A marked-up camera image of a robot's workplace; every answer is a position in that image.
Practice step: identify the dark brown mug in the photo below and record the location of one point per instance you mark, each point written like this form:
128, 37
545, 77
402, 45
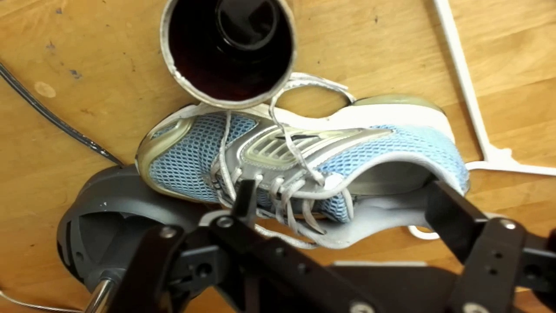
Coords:
232, 45

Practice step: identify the blue and white sneaker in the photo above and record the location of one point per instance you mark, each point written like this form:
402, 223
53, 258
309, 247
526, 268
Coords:
192, 157

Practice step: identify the white plastic clothes hanger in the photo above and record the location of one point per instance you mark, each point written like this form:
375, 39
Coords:
463, 75

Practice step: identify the wooden roll-top desk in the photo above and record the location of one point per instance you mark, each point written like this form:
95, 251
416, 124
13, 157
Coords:
359, 45

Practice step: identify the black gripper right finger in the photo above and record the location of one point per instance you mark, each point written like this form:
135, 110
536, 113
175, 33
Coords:
493, 261

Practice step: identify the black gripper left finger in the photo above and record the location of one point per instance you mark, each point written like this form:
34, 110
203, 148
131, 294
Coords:
272, 261

